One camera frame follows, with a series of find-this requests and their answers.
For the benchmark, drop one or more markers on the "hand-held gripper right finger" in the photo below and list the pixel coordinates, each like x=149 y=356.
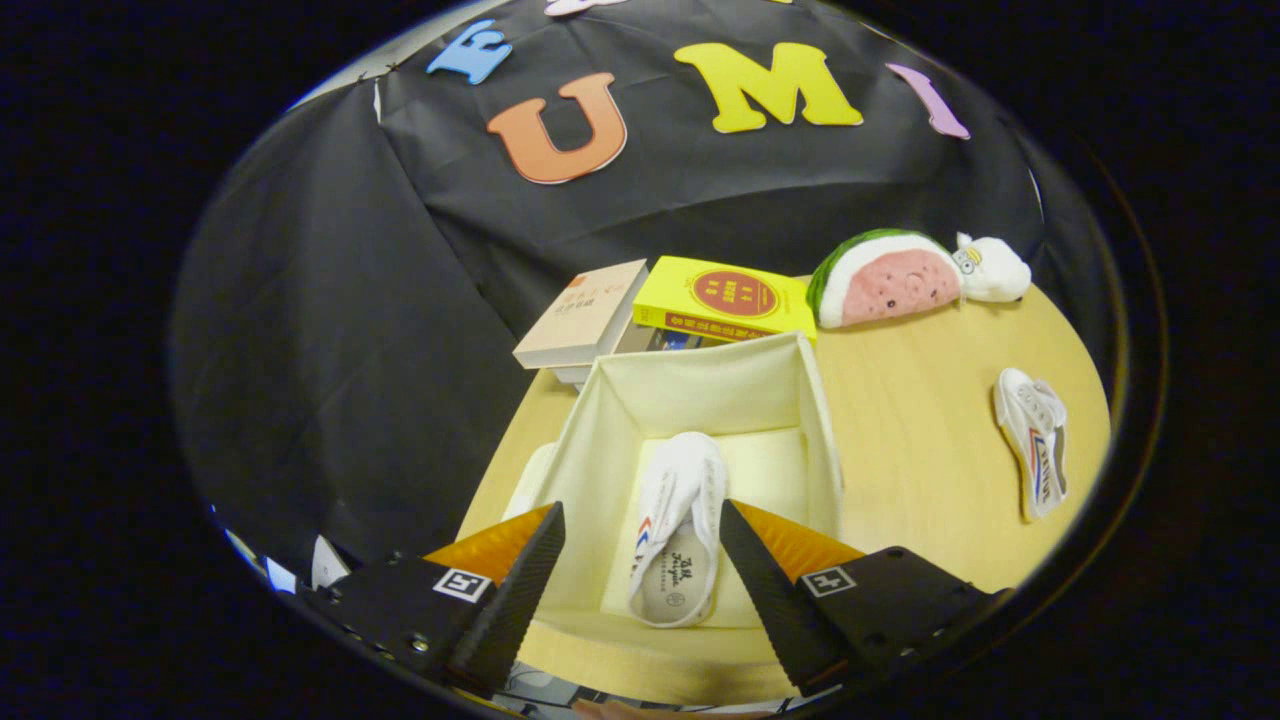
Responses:
x=770 y=610

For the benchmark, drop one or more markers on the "cream fabric storage box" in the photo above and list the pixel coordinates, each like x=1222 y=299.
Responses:
x=700 y=390

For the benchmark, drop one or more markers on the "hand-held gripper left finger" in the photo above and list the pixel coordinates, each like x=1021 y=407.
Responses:
x=515 y=610

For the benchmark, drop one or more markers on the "dark book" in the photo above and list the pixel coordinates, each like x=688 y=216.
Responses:
x=665 y=340

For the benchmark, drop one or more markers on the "white canvas shoe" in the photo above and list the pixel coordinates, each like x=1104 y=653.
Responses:
x=680 y=480
x=1030 y=430

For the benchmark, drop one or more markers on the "watermelon slice plush toy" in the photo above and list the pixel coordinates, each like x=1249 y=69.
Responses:
x=890 y=285

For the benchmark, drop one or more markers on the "yellow book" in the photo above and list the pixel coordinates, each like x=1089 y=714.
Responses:
x=675 y=300

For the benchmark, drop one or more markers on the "beige book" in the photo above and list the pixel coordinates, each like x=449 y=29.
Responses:
x=580 y=315

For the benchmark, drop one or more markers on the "white plush toy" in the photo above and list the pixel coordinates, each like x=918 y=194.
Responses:
x=995 y=272

